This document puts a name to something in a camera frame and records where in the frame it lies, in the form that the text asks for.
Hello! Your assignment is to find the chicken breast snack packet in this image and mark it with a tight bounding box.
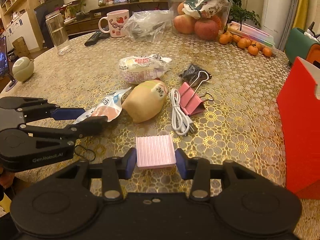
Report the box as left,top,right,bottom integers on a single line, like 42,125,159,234
73,87,131,124

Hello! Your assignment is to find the white usb cable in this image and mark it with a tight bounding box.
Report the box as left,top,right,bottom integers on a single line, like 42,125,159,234
168,88,198,137

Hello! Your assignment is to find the yellow squishy bun toy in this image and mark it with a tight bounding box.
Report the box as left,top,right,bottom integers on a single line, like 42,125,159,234
123,80,168,123

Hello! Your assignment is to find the green round pot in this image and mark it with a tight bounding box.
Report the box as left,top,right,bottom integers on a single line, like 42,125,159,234
12,56,34,82

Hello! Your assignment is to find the pink binder clip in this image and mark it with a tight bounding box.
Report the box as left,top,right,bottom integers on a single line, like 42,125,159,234
178,70,214,116

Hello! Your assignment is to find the packaged white bread bun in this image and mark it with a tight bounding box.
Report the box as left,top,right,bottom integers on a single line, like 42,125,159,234
118,54,172,85

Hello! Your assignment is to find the clear glass tumbler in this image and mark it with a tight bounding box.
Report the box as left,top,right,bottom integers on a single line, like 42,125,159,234
46,10,71,55

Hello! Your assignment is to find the black remote control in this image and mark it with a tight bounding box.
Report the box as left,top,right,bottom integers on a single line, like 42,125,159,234
84,31,110,47

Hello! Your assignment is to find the small black wrapped packet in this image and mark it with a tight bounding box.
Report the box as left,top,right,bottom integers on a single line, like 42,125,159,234
178,64,212,87

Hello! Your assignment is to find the wooden tv cabinet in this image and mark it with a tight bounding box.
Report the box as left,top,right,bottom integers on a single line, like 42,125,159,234
63,0,173,37

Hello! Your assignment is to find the pink strawberry mug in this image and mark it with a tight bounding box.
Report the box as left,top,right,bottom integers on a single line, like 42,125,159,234
98,9,130,38

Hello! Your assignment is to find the clear plastic bag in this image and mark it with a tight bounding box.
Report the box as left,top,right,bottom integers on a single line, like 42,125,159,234
123,10,173,43

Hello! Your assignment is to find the red cardboard box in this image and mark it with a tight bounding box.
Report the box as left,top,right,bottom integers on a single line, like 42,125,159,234
277,57,319,199

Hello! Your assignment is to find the small mandarin orange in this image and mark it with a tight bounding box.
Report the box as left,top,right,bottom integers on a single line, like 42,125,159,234
263,47,272,57
248,45,259,56
237,38,249,49

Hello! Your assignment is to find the red apple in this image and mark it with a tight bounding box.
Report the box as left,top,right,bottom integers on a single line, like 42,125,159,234
194,20,219,41
174,14,196,34

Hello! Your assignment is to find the pastel flat plastic case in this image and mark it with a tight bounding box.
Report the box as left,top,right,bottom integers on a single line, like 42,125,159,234
227,21,275,48

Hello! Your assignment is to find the clear fruit container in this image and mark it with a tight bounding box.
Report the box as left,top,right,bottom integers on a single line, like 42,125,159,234
167,0,232,41

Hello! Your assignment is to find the green orange tissue box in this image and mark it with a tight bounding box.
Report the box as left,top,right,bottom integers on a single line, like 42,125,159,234
285,28,319,67

